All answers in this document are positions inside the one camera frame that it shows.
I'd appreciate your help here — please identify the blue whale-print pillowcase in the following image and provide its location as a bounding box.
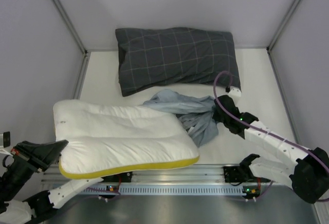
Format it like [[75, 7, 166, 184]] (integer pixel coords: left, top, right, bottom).
[[143, 89, 219, 147]]

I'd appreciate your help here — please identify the white pillow yellow edge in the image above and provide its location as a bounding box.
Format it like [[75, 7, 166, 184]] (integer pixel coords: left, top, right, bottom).
[[53, 100, 200, 179]]

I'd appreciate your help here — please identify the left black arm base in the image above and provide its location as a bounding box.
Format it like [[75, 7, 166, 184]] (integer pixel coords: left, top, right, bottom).
[[113, 172, 133, 183]]

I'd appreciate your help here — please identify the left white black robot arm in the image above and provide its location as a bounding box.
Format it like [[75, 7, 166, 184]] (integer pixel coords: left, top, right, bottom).
[[1, 140, 103, 223]]

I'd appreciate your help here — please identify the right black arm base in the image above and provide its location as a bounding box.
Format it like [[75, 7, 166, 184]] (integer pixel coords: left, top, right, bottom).
[[223, 166, 244, 186]]

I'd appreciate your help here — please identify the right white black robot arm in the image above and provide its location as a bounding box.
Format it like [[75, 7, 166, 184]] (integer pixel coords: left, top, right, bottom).
[[214, 95, 328, 203]]

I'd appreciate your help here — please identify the dark grey plaid pillow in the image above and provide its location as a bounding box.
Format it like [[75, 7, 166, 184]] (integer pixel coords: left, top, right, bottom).
[[115, 27, 241, 97]]

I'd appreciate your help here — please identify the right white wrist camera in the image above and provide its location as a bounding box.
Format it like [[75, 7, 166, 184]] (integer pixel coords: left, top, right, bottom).
[[225, 86, 242, 98]]

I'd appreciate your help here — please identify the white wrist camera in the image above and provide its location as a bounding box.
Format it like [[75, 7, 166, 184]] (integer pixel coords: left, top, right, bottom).
[[225, 86, 242, 98], [0, 132, 11, 155]]

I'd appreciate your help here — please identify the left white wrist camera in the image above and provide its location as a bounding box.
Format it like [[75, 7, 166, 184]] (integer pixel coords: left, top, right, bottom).
[[0, 132, 11, 155]]

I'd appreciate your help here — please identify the aluminium mounting rail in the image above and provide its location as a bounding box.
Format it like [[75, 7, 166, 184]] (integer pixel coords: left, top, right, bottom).
[[41, 163, 322, 183]]

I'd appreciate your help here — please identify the slotted grey cable duct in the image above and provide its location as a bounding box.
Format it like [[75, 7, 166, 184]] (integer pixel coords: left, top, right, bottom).
[[82, 184, 258, 196]]

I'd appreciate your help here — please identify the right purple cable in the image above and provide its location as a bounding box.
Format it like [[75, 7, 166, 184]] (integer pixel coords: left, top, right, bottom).
[[213, 70, 329, 201]]

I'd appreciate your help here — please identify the right aluminium frame post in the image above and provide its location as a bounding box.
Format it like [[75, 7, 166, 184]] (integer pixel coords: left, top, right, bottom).
[[266, 0, 316, 52]]

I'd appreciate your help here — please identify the aluminium frame post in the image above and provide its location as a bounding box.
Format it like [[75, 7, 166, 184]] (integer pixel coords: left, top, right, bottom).
[[38, 0, 89, 55], [266, 0, 316, 52]]

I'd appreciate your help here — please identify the left aluminium frame post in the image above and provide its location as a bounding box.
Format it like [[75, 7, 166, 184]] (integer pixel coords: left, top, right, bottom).
[[38, 0, 89, 55]]

